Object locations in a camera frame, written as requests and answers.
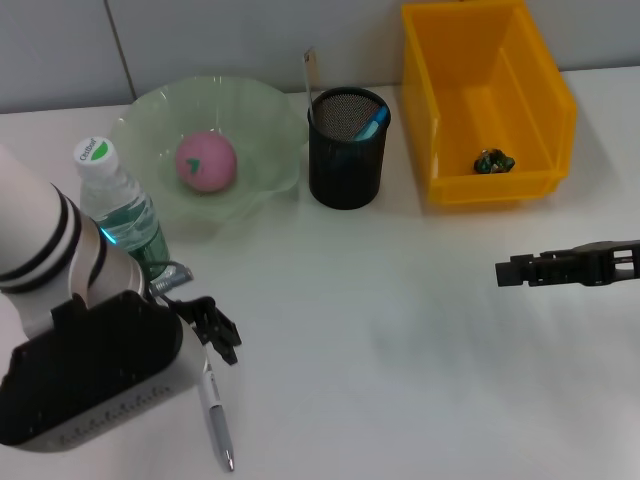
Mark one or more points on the green plastic wrapper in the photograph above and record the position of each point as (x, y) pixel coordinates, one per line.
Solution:
(494, 161)

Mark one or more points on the pink peach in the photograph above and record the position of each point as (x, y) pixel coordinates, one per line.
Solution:
(210, 165)

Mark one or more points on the clear green-label water bottle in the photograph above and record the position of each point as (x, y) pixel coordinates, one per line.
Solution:
(120, 210)

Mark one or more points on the grey white pen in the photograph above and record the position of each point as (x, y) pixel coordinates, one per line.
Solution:
(217, 415)

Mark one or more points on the translucent green fruit plate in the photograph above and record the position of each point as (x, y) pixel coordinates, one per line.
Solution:
(265, 125)

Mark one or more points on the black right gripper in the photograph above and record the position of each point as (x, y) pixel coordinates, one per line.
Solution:
(610, 262)

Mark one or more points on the yellow plastic bin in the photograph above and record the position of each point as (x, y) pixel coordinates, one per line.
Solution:
(490, 100)

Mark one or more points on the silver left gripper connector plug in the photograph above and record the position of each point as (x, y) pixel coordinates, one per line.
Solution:
(172, 281)

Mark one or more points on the blue scissors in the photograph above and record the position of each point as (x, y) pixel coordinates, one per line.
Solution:
(375, 122)

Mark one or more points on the black mesh pen holder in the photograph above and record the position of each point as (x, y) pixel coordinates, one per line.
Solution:
(345, 170)

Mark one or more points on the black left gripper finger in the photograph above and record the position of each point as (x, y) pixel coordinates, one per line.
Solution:
(227, 330)
(222, 354)

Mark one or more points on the clear plastic ruler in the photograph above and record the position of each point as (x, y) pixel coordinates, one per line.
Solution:
(310, 70)

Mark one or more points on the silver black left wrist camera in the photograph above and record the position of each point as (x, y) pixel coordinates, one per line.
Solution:
(90, 370)

